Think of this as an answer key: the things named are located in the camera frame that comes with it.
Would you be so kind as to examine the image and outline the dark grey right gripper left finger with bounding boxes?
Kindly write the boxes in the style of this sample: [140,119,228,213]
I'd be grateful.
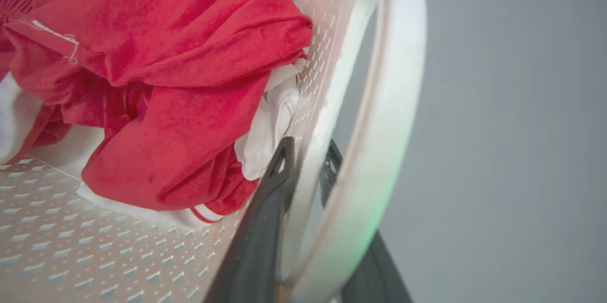
[204,137,297,303]

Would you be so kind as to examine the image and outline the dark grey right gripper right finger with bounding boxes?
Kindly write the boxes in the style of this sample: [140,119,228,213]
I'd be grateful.
[319,140,413,303]

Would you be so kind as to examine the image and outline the white perforated plastic laundry basket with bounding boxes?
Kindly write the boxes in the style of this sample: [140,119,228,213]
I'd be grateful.
[0,0,428,303]

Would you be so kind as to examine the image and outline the white fabric garment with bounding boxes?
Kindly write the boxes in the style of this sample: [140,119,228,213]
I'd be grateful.
[0,59,309,230]

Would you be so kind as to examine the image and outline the red fabric garment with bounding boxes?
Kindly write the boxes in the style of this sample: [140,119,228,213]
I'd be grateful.
[0,0,313,224]

